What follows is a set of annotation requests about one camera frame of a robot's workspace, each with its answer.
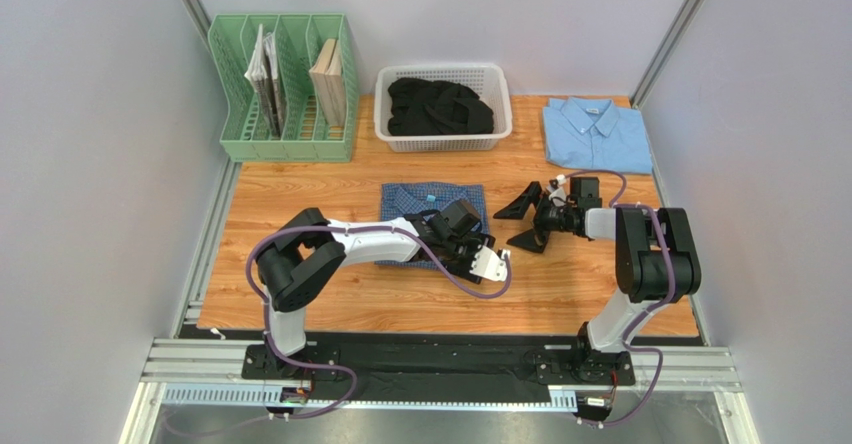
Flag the folded light blue shirt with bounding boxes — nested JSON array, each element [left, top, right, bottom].
[[542, 97, 653, 175]]

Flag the blue checked long sleeve shirt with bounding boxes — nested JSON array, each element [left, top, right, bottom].
[[380, 182, 490, 234]]

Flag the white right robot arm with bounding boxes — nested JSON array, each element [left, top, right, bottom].
[[494, 171, 702, 369]]

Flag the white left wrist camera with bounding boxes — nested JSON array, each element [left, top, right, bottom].
[[469, 247, 511, 282]]

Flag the aluminium rail frame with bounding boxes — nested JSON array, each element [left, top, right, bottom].
[[121, 150, 742, 443]]

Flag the black garment in basket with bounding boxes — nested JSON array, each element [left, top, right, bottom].
[[387, 77, 495, 137]]

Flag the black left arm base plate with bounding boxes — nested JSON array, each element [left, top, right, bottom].
[[241, 343, 346, 381]]

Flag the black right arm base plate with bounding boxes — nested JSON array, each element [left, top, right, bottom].
[[524, 349, 636, 386]]

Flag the white plastic basket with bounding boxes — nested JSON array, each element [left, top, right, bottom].
[[373, 63, 513, 152]]

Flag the white papers in organizer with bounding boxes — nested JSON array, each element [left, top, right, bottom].
[[244, 24, 287, 140]]

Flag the tan book in organizer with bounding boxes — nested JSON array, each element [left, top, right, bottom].
[[309, 39, 347, 127]]

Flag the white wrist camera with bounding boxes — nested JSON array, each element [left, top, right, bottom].
[[547, 174, 570, 207], [469, 247, 511, 282]]

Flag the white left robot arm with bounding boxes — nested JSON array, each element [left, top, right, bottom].
[[245, 199, 510, 357]]

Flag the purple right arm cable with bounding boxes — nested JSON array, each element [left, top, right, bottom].
[[565, 168, 679, 428]]

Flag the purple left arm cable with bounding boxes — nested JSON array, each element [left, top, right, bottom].
[[159, 222, 514, 425]]

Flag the green plastic file organizer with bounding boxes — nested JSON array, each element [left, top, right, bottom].
[[207, 13, 360, 163]]

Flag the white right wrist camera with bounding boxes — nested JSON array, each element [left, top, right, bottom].
[[547, 174, 570, 207]]

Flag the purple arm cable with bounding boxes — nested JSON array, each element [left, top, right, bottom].
[[565, 168, 679, 428], [159, 222, 514, 425]]

